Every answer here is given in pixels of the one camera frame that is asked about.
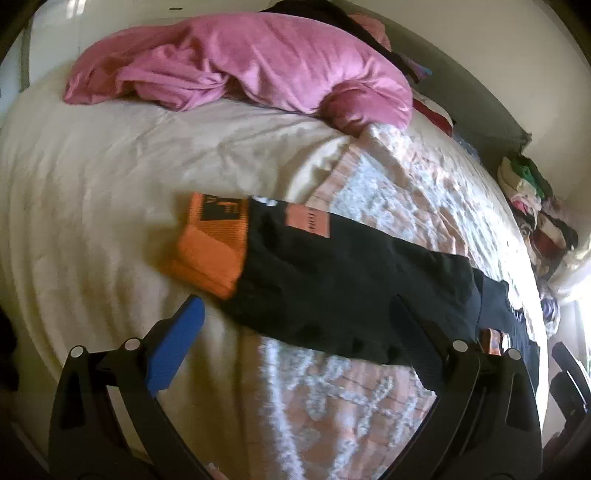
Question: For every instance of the striped cloth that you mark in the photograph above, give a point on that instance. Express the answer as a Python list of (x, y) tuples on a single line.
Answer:
[(418, 71)]

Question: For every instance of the black pants with orange waistband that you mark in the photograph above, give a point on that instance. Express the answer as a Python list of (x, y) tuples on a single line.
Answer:
[(346, 286)]

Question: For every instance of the grey headboard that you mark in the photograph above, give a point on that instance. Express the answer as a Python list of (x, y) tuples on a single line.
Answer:
[(475, 87)]

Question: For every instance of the black cloth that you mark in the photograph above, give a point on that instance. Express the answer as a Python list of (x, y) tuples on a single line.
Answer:
[(364, 27)]

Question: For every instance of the pink quilt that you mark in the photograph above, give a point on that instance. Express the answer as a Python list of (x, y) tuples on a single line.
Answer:
[(258, 60)]

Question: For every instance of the pile of folded clothes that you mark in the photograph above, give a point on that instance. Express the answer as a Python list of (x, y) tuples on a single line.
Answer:
[(531, 203)]

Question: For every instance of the white plastic bag of clothes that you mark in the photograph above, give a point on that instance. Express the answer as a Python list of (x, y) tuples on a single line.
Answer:
[(550, 311)]

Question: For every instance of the red cloth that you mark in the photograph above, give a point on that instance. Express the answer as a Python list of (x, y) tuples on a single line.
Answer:
[(431, 113)]

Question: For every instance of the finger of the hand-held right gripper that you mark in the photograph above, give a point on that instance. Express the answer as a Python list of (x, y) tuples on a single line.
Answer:
[(570, 374)]

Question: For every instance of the cream bed sheet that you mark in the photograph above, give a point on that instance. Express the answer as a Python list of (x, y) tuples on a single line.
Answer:
[(92, 184)]

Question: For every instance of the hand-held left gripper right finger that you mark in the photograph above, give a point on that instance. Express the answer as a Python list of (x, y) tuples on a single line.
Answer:
[(415, 344)]

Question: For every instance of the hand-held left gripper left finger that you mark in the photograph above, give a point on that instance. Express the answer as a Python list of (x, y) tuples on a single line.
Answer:
[(178, 339)]

